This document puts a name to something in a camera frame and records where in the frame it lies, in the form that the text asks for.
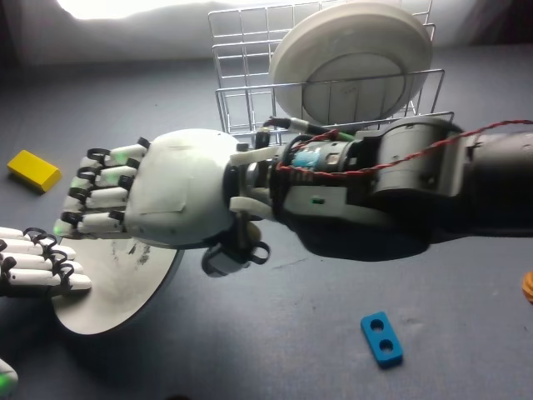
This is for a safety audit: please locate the blue block with two holes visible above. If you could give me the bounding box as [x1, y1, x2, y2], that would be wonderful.
[360, 311, 406, 370]

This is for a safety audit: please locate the yellow wooden block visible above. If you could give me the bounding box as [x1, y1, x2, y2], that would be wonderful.
[7, 149, 62, 195]

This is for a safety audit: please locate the silver wire dish rack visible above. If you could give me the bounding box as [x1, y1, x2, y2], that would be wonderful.
[207, 0, 456, 137]

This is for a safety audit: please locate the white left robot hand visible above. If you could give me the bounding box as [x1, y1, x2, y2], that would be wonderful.
[0, 227, 92, 395]

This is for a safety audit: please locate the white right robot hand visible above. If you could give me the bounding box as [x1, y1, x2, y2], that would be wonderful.
[53, 128, 271, 278]

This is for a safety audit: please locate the white plate with dark rim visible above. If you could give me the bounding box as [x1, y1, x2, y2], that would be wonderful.
[52, 232, 185, 337]
[268, 0, 434, 126]

